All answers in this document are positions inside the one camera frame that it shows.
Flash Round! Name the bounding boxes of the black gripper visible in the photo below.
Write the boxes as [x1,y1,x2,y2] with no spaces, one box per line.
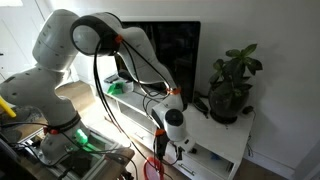
[174,145,185,162]

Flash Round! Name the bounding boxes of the metal robot base platform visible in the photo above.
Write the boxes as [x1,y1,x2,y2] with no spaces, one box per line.
[19,128,136,180]

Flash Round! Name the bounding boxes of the white TV stand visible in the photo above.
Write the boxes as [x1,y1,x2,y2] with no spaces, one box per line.
[89,79,255,180]

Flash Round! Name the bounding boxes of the long black remote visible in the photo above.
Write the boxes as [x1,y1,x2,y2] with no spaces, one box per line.
[193,91,210,119]

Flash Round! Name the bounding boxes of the green potted plant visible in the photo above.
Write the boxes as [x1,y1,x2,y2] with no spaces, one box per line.
[208,43,264,125]

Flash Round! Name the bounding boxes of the white paper box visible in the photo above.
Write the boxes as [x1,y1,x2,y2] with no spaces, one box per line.
[123,79,135,93]

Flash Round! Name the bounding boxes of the green plastic box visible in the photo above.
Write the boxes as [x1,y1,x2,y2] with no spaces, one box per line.
[107,81,126,96]

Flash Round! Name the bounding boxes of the black flat screen TV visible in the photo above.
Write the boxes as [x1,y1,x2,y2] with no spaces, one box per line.
[114,20,202,104]

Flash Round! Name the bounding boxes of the white panel door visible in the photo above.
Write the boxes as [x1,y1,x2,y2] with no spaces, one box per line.
[0,0,81,101]

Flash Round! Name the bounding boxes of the silver drawer handle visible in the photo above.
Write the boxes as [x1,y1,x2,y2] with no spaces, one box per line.
[178,162,196,177]
[133,131,145,141]

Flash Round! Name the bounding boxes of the black base cables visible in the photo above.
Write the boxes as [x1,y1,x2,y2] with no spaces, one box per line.
[0,121,141,180]

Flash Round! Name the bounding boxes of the thin black power cord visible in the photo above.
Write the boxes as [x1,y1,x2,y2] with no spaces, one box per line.
[246,114,257,159]

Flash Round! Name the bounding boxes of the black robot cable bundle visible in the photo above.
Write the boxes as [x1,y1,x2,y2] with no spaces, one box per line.
[92,35,178,180]

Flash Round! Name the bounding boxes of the red cable clip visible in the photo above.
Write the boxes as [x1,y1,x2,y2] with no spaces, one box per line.
[42,125,61,136]

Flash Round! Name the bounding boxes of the yellow handle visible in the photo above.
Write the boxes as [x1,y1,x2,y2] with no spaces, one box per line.
[0,98,17,118]

